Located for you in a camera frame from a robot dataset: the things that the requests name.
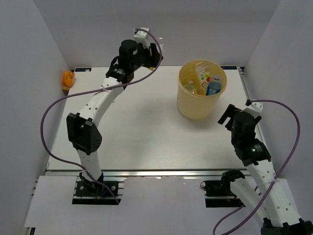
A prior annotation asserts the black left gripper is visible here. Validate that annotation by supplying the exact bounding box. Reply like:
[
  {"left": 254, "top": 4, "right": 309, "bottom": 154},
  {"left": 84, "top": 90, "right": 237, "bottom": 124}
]
[{"left": 130, "top": 41, "right": 162, "bottom": 71}]

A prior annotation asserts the clear bottle blue square label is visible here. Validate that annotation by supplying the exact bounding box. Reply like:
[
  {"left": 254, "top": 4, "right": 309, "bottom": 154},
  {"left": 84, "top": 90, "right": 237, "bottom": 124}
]
[{"left": 206, "top": 81, "right": 222, "bottom": 95}]

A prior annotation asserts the clear unlabeled plastic bottle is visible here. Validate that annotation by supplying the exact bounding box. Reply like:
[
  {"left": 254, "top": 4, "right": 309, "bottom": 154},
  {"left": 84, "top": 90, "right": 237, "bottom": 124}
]
[{"left": 184, "top": 80, "right": 197, "bottom": 94}]

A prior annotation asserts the clear juice bottle apple label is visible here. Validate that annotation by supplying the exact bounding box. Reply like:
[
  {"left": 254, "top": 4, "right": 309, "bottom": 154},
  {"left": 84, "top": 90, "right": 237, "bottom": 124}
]
[{"left": 195, "top": 61, "right": 211, "bottom": 95}]

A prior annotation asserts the small clear bottle orange label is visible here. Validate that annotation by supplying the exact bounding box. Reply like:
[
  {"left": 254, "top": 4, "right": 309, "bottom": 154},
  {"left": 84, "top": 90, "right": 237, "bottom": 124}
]
[{"left": 156, "top": 37, "right": 164, "bottom": 59}]

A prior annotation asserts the clear bottle blue cap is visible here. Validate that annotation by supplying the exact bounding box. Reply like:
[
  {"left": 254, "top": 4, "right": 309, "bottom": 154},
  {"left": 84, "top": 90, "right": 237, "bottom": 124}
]
[{"left": 211, "top": 75, "right": 223, "bottom": 83}]

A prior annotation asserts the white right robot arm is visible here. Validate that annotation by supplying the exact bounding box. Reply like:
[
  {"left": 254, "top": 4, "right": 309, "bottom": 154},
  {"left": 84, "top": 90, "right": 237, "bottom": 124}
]
[{"left": 218, "top": 100, "right": 313, "bottom": 235}]

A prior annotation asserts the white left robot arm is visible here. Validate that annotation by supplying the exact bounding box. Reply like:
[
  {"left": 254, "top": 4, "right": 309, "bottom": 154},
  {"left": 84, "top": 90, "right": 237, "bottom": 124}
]
[{"left": 66, "top": 40, "right": 161, "bottom": 195}]

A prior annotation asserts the yellow plastic bin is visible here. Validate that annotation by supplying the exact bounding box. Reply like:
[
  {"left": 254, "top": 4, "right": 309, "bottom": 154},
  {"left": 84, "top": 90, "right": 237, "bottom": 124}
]
[{"left": 177, "top": 60, "right": 227, "bottom": 120}]

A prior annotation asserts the blue table sticker right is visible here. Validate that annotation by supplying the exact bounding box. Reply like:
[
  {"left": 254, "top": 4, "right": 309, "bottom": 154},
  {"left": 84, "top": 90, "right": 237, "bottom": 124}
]
[{"left": 221, "top": 66, "right": 237, "bottom": 70}]

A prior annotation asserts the blue table sticker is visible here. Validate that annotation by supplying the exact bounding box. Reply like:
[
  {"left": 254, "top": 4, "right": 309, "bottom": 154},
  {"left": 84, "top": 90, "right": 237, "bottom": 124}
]
[
  {"left": 221, "top": 66, "right": 237, "bottom": 70},
  {"left": 74, "top": 68, "right": 91, "bottom": 72}
]

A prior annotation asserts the blue table sticker left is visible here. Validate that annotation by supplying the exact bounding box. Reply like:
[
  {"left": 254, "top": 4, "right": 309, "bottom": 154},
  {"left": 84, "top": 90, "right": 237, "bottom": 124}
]
[{"left": 74, "top": 68, "right": 91, "bottom": 72}]

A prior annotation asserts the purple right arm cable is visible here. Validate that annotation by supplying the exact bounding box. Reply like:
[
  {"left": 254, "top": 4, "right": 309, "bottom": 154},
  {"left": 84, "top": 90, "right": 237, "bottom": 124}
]
[{"left": 212, "top": 99, "right": 301, "bottom": 235}]

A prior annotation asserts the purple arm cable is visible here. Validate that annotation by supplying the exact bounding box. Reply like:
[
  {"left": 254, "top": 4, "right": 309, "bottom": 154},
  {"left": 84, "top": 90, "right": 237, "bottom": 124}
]
[
  {"left": 212, "top": 99, "right": 301, "bottom": 235},
  {"left": 40, "top": 28, "right": 163, "bottom": 205}
]

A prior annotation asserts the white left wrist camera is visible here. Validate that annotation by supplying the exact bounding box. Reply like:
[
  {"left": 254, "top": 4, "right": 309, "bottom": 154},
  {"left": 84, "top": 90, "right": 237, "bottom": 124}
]
[{"left": 134, "top": 27, "right": 150, "bottom": 49}]

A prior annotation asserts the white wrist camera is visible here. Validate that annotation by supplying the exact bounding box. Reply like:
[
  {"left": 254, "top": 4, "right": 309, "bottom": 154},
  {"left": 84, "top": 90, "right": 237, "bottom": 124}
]
[
  {"left": 134, "top": 27, "right": 150, "bottom": 49},
  {"left": 243, "top": 99, "right": 263, "bottom": 118}
]

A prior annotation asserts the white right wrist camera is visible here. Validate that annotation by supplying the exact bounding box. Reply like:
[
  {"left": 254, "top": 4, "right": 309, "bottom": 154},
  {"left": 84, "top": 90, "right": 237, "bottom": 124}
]
[{"left": 243, "top": 99, "right": 263, "bottom": 118}]

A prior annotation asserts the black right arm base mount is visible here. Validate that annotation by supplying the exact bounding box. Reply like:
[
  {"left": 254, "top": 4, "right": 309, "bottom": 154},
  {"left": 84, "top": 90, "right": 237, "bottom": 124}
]
[{"left": 200, "top": 169, "right": 245, "bottom": 208}]

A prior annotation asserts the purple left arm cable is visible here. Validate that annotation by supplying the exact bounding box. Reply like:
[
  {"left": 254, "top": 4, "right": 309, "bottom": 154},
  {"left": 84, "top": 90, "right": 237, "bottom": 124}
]
[{"left": 40, "top": 28, "right": 163, "bottom": 205}]

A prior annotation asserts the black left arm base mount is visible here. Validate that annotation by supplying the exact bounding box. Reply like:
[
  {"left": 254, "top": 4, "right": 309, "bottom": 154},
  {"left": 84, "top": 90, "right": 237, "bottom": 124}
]
[{"left": 72, "top": 173, "right": 124, "bottom": 206}]

